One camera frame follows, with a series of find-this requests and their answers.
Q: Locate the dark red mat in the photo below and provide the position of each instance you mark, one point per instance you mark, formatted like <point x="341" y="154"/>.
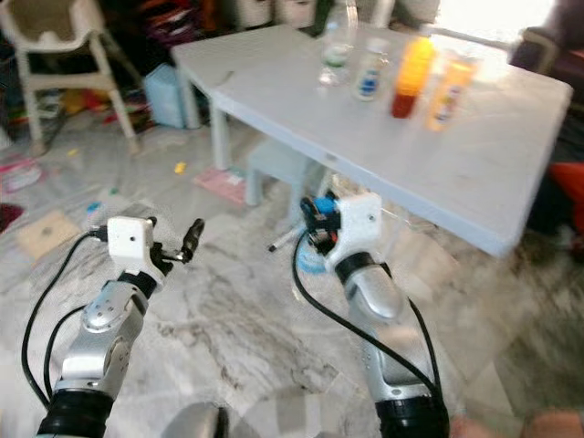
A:
<point x="9" y="216"/>

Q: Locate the orange bottle with white label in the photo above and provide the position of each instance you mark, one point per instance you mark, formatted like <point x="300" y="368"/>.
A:
<point x="450" y="99"/>

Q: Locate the tall clear plastic bottle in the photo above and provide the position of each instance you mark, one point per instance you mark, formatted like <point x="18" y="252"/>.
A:
<point x="338" y="50"/>

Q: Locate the grey robot leg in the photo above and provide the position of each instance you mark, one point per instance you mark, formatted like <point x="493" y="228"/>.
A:
<point x="199" y="422"/>

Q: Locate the white bottle with blue label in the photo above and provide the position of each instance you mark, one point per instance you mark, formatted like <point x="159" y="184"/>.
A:
<point x="372" y="78"/>

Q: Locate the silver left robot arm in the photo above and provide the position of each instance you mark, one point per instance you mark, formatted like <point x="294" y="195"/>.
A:
<point x="96" y="356"/>

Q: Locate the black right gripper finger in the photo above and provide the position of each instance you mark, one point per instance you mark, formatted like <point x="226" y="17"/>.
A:
<point x="307" y="212"/>

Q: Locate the orange bottle with red base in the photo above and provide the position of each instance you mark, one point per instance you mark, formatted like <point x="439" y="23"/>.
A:
<point x="412" y="80"/>

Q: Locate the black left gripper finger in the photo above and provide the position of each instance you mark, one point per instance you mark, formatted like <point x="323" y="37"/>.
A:
<point x="194" y="237"/>

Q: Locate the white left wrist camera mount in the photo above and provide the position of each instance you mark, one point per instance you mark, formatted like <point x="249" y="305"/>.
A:
<point x="130" y="245"/>

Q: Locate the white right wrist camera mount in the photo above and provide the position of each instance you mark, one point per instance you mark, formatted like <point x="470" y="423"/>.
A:
<point x="360" y="224"/>

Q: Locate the tan cardboard piece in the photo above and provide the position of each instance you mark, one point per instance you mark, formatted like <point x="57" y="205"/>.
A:
<point x="48" y="234"/>

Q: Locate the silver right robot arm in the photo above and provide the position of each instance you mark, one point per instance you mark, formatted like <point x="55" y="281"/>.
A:
<point x="392" y="338"/>

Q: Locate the large white plastic table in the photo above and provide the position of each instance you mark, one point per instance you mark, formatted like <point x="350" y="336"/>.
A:
<point x="447" y="164"/>

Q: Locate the light blue box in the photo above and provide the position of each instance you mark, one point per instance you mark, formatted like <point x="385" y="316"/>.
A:
<point x="164" y="97"/>

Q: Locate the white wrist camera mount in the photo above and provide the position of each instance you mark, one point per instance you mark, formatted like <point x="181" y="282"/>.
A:
<point x="360" y="224"/>
<point x="130" y="245"/>

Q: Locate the clear bottle with blue cap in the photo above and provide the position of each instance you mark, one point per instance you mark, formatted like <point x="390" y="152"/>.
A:
<point x="324" y="204"/>

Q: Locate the white plastic high chair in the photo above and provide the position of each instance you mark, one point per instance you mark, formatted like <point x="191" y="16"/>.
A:
<point x="55" y="36"/>

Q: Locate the light blue plastic stool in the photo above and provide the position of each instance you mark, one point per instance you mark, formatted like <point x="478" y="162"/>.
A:
<point x="278" y="169"/>

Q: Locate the pink flat packet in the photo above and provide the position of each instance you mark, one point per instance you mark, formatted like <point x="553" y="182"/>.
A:
<point x="221" y="185"/>
<point x="18" y="173"/>

